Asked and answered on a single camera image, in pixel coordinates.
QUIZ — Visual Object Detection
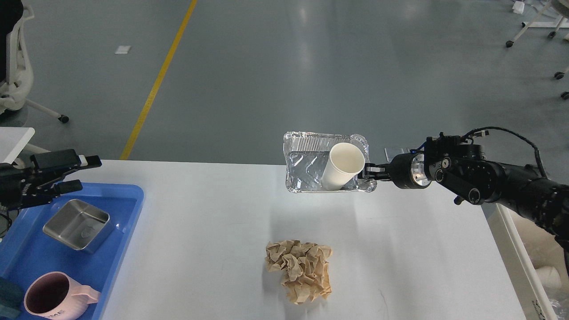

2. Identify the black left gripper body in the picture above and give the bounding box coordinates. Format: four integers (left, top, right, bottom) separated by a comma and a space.
0, 164, 45, 210

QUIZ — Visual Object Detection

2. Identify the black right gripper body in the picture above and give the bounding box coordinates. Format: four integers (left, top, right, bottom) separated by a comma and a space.
390, 153, 431, 190

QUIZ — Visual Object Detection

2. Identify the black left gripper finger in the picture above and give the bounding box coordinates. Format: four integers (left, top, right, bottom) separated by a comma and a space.
30, 148, 102, 180
47, 180, 83, 196

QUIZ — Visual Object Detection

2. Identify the white paper cup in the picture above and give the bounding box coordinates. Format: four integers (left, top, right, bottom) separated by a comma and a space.
321, 142, 365, 191

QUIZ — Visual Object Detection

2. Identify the square steel container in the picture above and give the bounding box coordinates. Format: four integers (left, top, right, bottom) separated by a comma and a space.
42, 199, 112, 254

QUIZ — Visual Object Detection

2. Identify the aluminium foil tray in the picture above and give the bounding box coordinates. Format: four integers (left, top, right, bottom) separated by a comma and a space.
283, 132, 369, 194

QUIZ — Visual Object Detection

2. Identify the brown paper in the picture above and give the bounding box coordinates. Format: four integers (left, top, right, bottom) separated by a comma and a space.
264, 240, 333, 304

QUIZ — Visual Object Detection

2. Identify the pink mug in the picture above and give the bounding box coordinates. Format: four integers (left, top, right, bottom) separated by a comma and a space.
23, 271, 101, 320

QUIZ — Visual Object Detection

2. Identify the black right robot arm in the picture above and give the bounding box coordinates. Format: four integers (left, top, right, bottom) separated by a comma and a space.
358, 127, 569, 251

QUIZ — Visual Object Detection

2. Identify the clear floor plate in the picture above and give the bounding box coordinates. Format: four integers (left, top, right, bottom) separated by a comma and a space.
384, 147, 409, 163

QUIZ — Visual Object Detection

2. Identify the blue plastic tray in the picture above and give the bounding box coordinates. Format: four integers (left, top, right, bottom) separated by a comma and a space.
0, 183, 144, 320

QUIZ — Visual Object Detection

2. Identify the white office chair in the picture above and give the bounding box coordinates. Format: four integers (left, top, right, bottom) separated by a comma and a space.
0, 4, 70, 124

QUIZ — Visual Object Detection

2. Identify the white plastic bin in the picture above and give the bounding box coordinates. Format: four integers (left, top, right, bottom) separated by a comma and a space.
482, 204, 568, 320

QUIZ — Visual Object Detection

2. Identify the white cup in bin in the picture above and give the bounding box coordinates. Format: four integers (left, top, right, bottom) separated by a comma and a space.
535, 266, 562, 290

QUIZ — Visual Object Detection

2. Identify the black chair caster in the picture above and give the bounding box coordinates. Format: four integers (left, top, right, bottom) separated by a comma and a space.
553, 62, 569, 99

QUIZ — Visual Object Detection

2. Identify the white rolling frame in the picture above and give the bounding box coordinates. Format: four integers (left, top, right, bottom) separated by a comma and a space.
505, 0, 569, 48

